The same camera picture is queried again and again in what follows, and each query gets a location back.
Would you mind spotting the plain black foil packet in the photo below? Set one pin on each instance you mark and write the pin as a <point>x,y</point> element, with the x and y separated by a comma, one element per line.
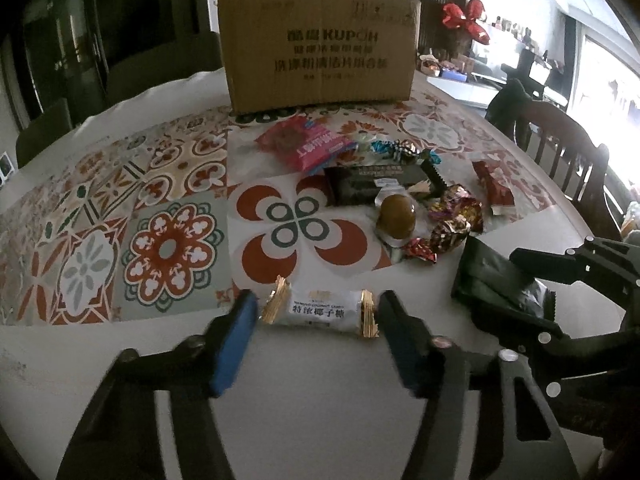
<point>490,270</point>

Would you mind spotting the clear wrapped candy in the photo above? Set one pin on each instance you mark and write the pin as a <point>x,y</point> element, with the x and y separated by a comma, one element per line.
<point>362,141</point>

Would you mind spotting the white candy with gold ends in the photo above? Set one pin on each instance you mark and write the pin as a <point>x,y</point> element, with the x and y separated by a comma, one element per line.
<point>320,310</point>

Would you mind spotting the patterned table mat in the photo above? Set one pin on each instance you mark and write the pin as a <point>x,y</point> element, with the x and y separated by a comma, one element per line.
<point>170,250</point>

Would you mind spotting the white low cabinet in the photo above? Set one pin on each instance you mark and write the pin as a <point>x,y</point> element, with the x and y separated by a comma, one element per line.
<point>465,87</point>

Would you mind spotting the blue foil candy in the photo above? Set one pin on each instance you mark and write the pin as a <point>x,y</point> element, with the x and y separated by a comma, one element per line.
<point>385,148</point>

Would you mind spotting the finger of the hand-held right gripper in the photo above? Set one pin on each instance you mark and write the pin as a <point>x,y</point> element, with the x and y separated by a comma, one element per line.
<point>565,262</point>
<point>520,327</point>

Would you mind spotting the red snack packet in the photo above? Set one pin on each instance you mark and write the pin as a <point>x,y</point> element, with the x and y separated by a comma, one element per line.
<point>492,182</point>

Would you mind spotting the dark red foil candy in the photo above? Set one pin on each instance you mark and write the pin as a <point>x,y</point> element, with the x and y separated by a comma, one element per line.
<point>411,149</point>

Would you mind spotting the wooden slatted chair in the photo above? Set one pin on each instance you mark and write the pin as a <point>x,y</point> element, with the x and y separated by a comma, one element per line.
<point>555,135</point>

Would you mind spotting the dark green cloth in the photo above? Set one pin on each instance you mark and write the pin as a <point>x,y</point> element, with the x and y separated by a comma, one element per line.
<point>510,97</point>

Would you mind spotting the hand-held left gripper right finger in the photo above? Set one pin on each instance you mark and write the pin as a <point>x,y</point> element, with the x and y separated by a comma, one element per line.
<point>400,345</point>

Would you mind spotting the dark padded chair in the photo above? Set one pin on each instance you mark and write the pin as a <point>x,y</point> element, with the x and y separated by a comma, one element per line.
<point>45,135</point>

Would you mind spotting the dark slatted wall panel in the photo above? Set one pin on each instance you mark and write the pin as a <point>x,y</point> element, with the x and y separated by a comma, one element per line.
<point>440,15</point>

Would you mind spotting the black printed snack packet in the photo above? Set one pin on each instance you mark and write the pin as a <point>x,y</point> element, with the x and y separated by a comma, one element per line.
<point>365,182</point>

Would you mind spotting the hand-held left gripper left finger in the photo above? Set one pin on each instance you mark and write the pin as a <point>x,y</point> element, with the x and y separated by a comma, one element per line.
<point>235,345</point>

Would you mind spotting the dark glass sliding door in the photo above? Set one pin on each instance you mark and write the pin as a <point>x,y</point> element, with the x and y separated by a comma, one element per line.
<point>100,25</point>

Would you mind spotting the pink snack packet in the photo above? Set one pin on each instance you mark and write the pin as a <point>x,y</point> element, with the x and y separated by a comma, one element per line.
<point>305,142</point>

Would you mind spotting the brown cardboard box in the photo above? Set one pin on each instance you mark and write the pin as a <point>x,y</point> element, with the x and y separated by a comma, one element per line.
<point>320,50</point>

